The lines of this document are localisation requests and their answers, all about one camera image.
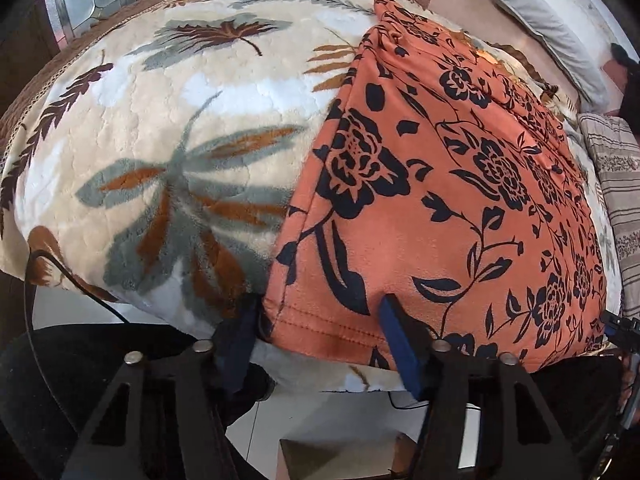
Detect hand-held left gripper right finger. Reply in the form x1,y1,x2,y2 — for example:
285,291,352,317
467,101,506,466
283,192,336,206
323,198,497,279
378,294,586,480

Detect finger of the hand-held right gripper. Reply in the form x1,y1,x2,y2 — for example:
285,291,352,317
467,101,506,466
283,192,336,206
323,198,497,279
600,310,632,348

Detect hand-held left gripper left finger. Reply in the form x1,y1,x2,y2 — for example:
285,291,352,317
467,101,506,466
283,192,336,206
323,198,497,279
60,297,263,480

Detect orange black floral garment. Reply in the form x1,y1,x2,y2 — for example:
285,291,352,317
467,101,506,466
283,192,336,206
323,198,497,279
262,0,608,373

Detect cardboard box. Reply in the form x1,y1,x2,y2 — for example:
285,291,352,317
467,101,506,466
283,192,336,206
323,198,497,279
279,435,418,480

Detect beige brown striped pillow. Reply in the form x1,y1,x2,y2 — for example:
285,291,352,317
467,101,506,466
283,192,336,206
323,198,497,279
577,112,640,306

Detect person's black pants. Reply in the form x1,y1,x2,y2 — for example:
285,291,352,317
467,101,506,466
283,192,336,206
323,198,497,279
0,322,626,480

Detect black object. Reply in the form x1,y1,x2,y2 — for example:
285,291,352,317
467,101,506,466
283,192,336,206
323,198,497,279
610,42,640,133

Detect cream leaf-print fleece blanket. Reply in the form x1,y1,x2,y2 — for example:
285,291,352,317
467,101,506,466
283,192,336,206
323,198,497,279
0,0,621,396

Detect grey pillow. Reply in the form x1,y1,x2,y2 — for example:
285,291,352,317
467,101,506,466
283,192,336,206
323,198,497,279
480,0,613,111

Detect black cable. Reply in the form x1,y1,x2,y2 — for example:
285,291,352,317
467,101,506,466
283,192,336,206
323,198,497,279
24,249,127,332

